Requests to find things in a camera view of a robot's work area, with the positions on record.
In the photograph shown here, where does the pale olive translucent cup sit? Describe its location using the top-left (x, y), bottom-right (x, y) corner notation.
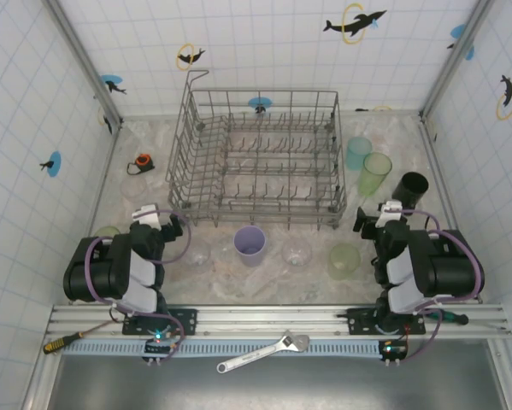
top-left (327, 243), bottom-right (362, 281)

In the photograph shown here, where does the bright green translucent cup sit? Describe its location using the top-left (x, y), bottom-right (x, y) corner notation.
top-left (357, 152), bottom-right (393, 197)

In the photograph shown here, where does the black cup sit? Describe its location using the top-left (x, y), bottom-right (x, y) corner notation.
top-left (391, 171), bottom-right (430, 210)

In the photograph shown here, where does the teal translucent cup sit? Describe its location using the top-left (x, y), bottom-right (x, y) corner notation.
top-left (344, 136), bottom-right (373, 172)

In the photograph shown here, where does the purple plastic cup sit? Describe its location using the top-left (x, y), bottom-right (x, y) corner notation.
top-left (232, 225), bottom-right (267, 268)

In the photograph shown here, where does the black orange tape measure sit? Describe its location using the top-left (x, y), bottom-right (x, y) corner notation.
top-left (126, 152), bottom-right (156, 176)

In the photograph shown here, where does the green black screwdriver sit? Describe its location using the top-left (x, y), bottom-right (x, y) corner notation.
top-left (421, 309), bottom-right (469, 326)

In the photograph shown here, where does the blue disc fish sticker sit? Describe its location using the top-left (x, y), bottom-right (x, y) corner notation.
top-left (446, 24), bottom-right (475, 61)
top-left (247, 97), bottom-right (274, 115)
top-left (100, 74), bottom-right (127, 96)
top-left (39, 151), bottom-right (63, 178)

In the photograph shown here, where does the yellow black screwdriver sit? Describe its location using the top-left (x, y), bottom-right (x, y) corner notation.
top-left (43, 318), bottom-right (124, 355)

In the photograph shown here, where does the silver adjustable wrench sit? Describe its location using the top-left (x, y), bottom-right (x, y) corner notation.
top-left (215, 329), bottom-right (311, 375)

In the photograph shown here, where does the grey metal sheet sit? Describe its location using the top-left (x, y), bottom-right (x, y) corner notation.
top-left (52, 354), bottom-right (508, 410)

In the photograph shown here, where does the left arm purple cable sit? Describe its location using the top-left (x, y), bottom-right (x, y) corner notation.
top-left (83, 208), bottom-right (192, 364)

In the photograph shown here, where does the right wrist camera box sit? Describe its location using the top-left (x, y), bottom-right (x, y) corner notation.
top-left (377, 200), bottom-right (404, 227)

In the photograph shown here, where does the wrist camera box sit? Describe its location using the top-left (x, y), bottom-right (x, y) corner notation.
top-left (131, 204), bottom-right (161, 230)
top-left (377, 200), bottom-right (404, 227)

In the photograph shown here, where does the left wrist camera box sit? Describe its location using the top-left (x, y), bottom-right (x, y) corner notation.
top-left (131, 204), bottom-right (161, 230)

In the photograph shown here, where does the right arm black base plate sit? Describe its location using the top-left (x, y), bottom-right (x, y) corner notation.
top-left (336, 307), bottom-right (427, 337)

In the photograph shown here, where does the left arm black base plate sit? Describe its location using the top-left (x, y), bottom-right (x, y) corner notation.
top-left (121, 307), bottom-right (198, 337)

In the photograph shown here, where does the grey wire dish rack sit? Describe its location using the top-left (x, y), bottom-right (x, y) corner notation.
top-left (165, 70), bottom-right (348, 231)

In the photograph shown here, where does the light blue slotted cable duct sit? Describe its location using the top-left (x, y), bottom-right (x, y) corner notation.
top-left (62, 339), bottom-right (410, 356)

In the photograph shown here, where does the aluminium mounting rail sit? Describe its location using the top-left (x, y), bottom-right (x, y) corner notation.
top-left (45, 303), bottom-right (512, 341)

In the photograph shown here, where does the aluminium corner post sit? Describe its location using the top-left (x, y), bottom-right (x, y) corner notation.
top-left (41, 0), bottom-right (124, 129)
top-left (420, 0), bottom-right (496, 119)

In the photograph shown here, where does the large dolphin ring sticker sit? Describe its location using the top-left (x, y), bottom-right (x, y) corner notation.
top-left (322, 3), bottom-right (388, 46)

